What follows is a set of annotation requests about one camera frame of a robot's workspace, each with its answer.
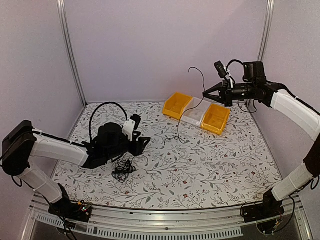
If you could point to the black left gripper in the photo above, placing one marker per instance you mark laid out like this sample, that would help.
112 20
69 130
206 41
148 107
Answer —
134 151

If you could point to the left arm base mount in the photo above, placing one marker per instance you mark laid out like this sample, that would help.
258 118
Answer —
79 211

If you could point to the white translucent plastic bin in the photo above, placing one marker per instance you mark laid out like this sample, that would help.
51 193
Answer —
194 111

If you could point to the aluminium front rail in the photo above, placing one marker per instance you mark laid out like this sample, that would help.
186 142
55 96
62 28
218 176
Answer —
113 223

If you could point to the left aluminium frame post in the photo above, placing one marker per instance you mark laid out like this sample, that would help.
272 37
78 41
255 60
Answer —
62 13

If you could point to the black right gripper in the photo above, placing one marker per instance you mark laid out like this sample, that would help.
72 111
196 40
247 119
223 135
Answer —
222 87

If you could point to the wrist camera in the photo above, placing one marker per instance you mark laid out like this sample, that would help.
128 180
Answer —
130 126
224 74

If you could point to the aluminium frame post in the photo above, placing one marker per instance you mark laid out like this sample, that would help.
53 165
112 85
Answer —
270 5
62 13

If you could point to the right aluminium frame post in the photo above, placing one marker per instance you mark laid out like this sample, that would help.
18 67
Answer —
270 5

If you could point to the yellow plastic bin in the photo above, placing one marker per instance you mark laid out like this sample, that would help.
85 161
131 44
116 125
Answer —
175 105
215 119

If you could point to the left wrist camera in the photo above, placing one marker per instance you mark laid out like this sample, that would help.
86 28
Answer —
130 126

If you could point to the right yellow plastic bin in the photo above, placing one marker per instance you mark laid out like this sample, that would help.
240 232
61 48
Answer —
215 119

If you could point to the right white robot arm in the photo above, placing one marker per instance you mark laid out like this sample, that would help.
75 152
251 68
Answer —
276 96

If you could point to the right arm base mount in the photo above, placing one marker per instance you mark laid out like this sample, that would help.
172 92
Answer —
270 212

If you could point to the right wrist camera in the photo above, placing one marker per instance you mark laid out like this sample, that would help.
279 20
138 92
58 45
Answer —
224 74

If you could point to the left yellow plastic bin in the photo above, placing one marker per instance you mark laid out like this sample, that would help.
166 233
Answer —
175 105

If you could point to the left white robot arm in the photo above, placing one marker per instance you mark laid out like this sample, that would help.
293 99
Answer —
25 141

